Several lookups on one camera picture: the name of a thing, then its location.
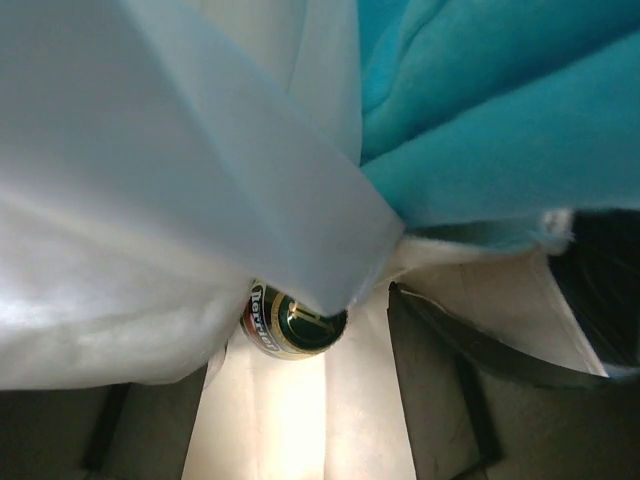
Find teal garment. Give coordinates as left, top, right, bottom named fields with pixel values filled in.
left=357, top=1, right=639, bottom=250

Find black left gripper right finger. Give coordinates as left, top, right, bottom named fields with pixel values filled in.
left=387, top=283, right=639, bottom=479

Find green glass bottle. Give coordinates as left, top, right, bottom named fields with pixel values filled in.
left=240, top=281, right=348, bottom=360

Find white pleated garment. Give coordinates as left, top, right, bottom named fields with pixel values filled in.
left=1, top=1, right=403, bottom=390

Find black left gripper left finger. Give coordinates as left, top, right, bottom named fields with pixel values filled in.
left=1, top=369, right=206, bottom=479

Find beige canvas tote bag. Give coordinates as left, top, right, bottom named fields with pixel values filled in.
left=183, top=250, right=606, bottom=479

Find dark patterned shirt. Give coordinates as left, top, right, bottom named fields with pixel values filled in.
left=550, top=210, right=639, bottom=369

